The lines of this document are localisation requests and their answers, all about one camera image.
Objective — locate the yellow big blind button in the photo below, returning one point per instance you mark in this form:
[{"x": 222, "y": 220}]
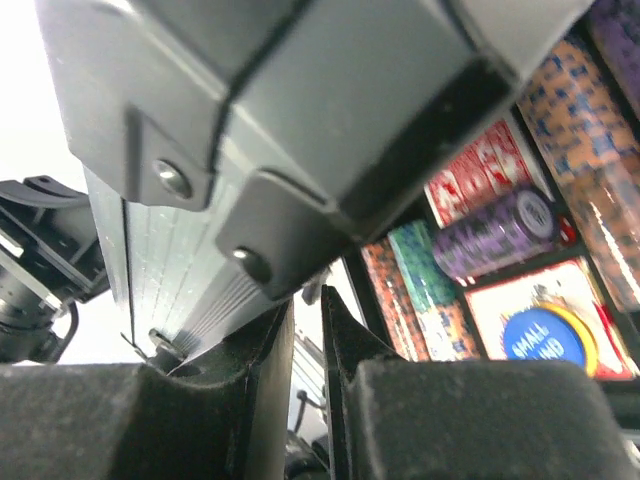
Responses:
[{"x": 583, "y": 332}]

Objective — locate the green chip stack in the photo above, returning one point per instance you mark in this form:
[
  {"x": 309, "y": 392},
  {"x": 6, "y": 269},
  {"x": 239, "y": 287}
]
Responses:
[{"x": 428, "y": 287}]

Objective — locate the purple grey chip stack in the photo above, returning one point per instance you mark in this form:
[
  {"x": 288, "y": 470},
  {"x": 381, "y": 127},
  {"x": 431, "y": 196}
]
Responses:
[{"x": 509, "y": 229}]

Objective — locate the blue small blind button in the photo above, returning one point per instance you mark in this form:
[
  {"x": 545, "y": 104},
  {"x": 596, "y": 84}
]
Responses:
[{"x": 540, "y": 334}]

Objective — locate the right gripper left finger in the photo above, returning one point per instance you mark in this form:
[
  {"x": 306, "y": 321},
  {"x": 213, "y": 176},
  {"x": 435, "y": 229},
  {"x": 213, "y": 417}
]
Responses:
[{"x": 220, "y": 416}]

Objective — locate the orange chip stack upper right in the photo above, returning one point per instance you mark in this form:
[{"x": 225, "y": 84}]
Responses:
[{"x": 593, "y": 155}]

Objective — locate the orange chip stack lower middle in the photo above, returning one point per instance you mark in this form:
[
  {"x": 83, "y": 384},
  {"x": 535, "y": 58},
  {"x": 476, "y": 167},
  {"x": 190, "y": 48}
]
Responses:
[{"x": 447, "y": 335}]

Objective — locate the black poker set case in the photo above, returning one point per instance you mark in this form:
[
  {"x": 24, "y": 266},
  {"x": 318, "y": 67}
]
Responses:
[{"x": 234, "y": 149}]

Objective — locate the orange chip stack left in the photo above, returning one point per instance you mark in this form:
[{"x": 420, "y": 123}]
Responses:
[{"x": 393, "y": 299}]

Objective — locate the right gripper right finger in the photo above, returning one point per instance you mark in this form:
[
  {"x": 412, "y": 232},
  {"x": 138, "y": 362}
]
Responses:
[{"x": 390, "y": 418}]

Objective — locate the red dice in case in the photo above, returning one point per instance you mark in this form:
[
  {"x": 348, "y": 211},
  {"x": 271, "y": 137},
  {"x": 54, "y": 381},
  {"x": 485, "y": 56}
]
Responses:
[{"x": 567, "y": 233}]

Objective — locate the red playing card deck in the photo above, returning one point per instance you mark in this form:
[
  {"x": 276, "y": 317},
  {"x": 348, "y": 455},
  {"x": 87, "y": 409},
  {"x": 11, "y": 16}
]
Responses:
[{"x": 492, "y": 165}]

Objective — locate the red card deck in case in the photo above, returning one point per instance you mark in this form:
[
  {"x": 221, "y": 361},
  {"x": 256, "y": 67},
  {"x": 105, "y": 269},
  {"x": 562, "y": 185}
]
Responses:
[{"x": 567, "y": 283}]

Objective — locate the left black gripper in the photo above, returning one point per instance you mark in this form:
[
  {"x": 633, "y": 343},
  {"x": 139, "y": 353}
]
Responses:
[{"x": 51, "y": 261}]

